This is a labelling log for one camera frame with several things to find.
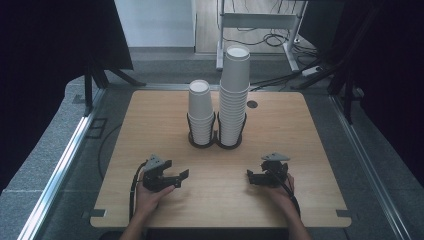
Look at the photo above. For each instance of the aluminium floor rail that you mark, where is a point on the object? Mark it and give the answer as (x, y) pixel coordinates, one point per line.
(366, 160)
(63, 160)

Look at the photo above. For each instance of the black metal stand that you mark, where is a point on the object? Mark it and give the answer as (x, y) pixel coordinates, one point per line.
(348, 100)

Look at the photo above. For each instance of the white power strip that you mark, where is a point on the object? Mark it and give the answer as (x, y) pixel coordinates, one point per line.
(311, 70)

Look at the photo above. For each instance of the black table grommet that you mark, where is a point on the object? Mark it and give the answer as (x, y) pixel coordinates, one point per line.
(252, 104)

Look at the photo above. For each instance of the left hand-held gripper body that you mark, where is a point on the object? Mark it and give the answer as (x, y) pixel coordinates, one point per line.
(154, 180)

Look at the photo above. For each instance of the person's left hand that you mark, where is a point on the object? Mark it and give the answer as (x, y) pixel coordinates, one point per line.
(146, 200)

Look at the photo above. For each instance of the black tripod stand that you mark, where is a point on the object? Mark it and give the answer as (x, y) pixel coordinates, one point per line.
(88, 93)

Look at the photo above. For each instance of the white metal desk frame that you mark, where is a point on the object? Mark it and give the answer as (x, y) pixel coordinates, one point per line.
(256, 20)

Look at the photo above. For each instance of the short stack of white cups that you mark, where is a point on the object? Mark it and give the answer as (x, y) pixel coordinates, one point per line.
(200, 106)

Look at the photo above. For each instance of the tall stack of white cups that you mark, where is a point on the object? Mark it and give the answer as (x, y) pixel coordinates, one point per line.
(235, 86)

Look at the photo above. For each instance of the dark curtain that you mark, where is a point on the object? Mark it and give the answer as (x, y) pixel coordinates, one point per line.
(393, 83)
(50, 66)

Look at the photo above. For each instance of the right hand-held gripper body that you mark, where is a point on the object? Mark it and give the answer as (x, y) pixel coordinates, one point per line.
(276, 173)

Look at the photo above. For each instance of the person's right hand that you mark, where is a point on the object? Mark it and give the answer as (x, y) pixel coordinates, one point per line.
(286, 196)

